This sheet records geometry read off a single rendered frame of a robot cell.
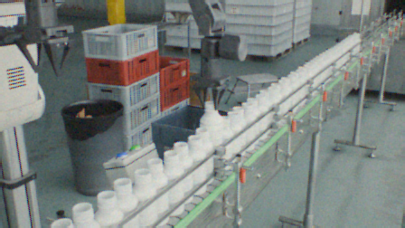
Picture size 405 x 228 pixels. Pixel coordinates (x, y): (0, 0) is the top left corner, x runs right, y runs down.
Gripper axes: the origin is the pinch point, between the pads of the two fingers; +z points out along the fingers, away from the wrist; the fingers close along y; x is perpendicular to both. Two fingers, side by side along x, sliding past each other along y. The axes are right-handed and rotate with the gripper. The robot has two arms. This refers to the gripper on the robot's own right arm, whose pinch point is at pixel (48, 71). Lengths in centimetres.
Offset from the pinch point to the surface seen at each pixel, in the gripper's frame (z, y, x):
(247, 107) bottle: 23, 16, 66
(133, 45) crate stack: 40, -159, 224
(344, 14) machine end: 32, -44, 509
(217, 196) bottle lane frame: 42, 21, 36
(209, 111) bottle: 18.6, 14.6, 42.4
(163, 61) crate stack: 78, -205, 334
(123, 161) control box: 27.7, 2.0, 18.8
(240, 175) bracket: 35, 26, 39
